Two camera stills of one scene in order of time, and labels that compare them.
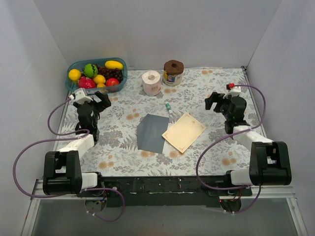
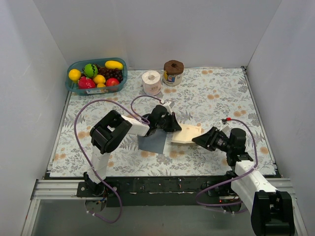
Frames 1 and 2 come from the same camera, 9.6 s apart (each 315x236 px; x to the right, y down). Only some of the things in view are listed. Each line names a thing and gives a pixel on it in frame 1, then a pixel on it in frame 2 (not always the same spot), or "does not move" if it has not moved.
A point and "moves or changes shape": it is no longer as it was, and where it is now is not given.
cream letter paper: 184,132 moves or changes shape
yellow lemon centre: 99,78 does not move
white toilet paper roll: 151,82 does not move
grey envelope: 150,130 does not move
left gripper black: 97,103 to 170,121
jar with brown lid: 173,70 does not move
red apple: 111,81 does not move
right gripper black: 219,103 to 210,136
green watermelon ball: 90,71 does not move
